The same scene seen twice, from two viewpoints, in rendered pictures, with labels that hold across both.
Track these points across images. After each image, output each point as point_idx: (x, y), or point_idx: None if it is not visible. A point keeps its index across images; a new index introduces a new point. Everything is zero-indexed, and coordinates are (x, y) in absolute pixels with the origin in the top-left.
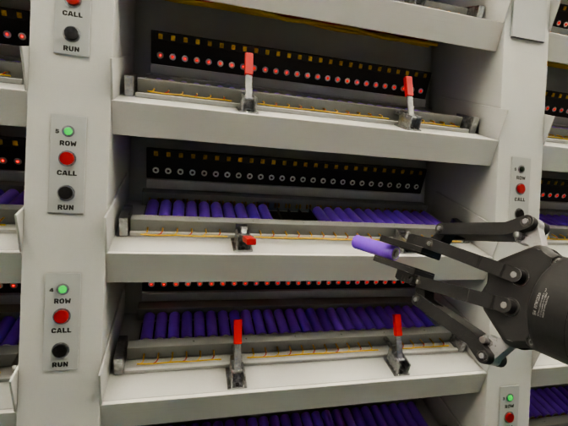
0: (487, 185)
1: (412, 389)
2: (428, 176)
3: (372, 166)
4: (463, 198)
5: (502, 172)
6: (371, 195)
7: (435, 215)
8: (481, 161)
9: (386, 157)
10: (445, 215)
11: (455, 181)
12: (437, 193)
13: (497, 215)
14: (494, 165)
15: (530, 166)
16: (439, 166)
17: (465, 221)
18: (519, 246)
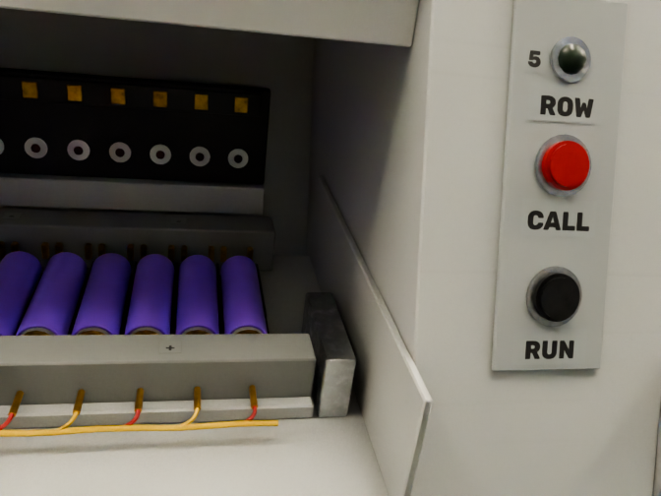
0: (402, 149)
1: None
2: (314, 120)
3: (14, 78)
4: (358, 207)
5: (458, 78)
6: (44, 194)
7: (315, 265)
8: (353, 17)
9: (150, 51)
10: (326, 273)
11: (347, 134)
12: (319, 185)
13: (428, 305)
14: (421, 38)
15: (623, 48)
16: (328, 82)
17: (353, 308)
18: (556, 456)
